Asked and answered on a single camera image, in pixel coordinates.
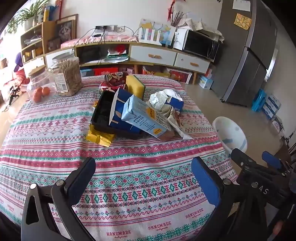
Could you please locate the white slatted rack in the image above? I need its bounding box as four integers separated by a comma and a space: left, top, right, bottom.
138, 27, 163, 46

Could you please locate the person's right hand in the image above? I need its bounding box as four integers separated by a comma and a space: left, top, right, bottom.
271, 220, 287, 237

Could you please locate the large wooden picture frame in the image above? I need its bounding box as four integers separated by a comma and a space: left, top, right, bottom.
55, 14, 78, 45

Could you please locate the brown white torn wrapper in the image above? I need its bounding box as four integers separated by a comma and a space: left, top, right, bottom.
166, 106, 194, 141

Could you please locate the stack of white blue cartons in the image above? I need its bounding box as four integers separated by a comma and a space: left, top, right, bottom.
262, 94, 282, 120

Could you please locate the clear jar with wooden lid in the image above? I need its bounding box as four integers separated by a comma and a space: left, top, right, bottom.
26, 67, 57, 103

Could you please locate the black microwave oven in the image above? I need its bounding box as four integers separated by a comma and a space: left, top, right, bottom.
183, 30, 220, 63

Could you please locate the red hanging decoration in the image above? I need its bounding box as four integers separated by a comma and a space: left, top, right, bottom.
167, 0, 184, 22

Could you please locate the clear jar of seeds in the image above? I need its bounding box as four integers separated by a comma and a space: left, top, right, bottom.
51, 51, 83, 96

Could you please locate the small blue snack box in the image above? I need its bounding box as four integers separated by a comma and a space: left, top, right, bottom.
169, 97, 185, 112

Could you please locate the pink cabinet cover cloth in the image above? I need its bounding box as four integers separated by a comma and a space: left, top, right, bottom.
60, 34, 139, 49

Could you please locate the white cardboard box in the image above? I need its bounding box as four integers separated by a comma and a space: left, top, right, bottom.
173, 28, 188, 50

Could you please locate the red cardboard box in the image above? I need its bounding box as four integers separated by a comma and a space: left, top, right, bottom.
92, 67, 120, 77

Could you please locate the yellow snack packet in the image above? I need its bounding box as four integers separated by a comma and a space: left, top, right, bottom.
86, 124, 116, 147

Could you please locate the silver foil wrapper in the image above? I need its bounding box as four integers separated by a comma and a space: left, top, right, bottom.
148, 90, 179, 112

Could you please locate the red green cloth bag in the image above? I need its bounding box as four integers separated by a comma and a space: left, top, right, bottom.
104, 45, 130, 63

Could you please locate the colourful map board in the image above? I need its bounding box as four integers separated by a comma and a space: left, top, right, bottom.
140, 19, 176, 46

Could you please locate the red cartoon face can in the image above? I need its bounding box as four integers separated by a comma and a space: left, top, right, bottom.
105, 71, 130, 86

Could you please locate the grey refrigerator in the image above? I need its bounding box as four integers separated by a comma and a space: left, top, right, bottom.
210, 0, 278, 107

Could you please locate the light blue milk carton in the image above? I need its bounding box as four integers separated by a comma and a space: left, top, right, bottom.
121, 95, 177, 142

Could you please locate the lion print yellow box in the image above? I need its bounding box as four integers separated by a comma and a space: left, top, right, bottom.
142, 66, 172, 78

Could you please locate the small dark picture frame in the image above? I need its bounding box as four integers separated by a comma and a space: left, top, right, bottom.
47, 37, 62, 52

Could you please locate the black tripod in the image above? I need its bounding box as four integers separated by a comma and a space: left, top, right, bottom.
2, 85, 21, 112

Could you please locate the wooden shelf unit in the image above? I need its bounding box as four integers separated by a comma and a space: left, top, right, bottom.
20, 20, 57, 75

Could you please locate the white paper sheet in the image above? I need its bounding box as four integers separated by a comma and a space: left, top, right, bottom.
236, 0, 251, 12

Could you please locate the pink patterned box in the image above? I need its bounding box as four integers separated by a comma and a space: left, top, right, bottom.
119, 66, 136, 76

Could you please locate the crushed red drink can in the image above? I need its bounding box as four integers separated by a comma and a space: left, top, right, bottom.
99, 82, 127, 94

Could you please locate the green potted plant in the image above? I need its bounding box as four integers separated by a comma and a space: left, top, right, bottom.
6, 0, 50, 33

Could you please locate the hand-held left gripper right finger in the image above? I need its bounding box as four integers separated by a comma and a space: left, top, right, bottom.
191, 157, 269, 241

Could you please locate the wooden white media cabinet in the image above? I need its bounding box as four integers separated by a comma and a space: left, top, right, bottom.
45, 39, 215, 85

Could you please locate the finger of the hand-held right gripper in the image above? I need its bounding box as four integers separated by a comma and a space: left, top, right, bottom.
262, 151, 291, 173
231, 148, 257, 171

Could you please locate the blue white floor box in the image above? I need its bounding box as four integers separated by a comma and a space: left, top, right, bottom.
198, 74, 214, 90

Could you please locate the bunch of dry twigs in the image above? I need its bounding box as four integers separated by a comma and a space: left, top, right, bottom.
171, 11, 186, 29

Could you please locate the yellow green sponge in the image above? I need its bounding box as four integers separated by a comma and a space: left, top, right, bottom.
125, 75, 146, 99

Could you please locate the yellow paper note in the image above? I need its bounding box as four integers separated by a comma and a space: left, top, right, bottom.
233, 13, 252, 30

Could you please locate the black plastic food tray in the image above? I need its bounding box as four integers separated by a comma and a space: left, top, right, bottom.
90, 90, 144, 139

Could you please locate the patterned woven tablecloth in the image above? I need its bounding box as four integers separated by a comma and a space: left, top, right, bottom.
0, 74, 238, 241

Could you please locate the pale patterned cover cloth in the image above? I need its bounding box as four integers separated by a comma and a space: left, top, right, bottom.
178, 17, 225, 42

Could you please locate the dark blue paper box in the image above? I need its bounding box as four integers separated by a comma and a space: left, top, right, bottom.
107, 87, 142, 134

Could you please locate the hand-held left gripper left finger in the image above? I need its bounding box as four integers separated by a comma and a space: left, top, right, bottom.
21, 157, 96, 241

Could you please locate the red gift box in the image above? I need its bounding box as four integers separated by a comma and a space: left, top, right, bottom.
169, 68, 194, 84

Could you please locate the red cloth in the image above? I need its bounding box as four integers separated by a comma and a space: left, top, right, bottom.
13, 69, 31, 87

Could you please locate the purple cloth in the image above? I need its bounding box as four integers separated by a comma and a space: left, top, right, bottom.
13, 52, 24, 73

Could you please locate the wall power strip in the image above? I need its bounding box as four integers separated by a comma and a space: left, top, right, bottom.
95, 24, 126, 33

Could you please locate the blue plastic stool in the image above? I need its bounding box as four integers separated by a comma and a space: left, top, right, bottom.
251, 88, 268, 113

